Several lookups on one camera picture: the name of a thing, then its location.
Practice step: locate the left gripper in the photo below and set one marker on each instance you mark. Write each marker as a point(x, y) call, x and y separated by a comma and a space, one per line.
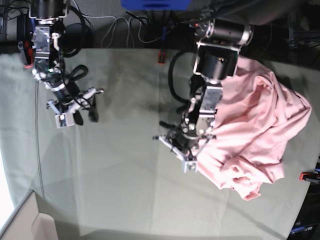
point(183, 139)

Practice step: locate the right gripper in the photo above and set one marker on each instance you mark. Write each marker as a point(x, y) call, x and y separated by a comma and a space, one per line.
point(64, 96)

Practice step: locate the pink t-shirt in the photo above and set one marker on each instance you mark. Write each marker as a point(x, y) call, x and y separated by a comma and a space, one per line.
point(255, 119)

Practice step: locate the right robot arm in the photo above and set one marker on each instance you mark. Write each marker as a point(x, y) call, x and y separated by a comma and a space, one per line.
point(49, 67)

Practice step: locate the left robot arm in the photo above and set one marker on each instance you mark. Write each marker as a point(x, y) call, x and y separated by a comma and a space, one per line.
point(221, 31)

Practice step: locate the black round stool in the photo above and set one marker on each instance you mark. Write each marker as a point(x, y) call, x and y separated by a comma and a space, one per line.
point(74, 39)

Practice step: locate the red black clamp middle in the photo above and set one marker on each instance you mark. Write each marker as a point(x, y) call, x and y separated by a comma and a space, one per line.
point(162, 51)

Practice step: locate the red black clamp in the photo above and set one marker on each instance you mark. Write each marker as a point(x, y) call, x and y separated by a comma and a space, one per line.
point(162, 51)
point(312, 177)
point(24, 35)

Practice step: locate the red black clamp left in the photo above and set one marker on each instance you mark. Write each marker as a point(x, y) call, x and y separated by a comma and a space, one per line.
point(24, 35)

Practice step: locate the blue plastic box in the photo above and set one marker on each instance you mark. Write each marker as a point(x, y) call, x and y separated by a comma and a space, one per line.
point(155, 5)

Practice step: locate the white cardboard box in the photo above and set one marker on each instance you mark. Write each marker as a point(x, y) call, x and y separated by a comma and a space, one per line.
point(28, 223)

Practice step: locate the red black clamp right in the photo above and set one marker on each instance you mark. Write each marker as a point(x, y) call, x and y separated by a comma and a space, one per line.
point(312, 177)

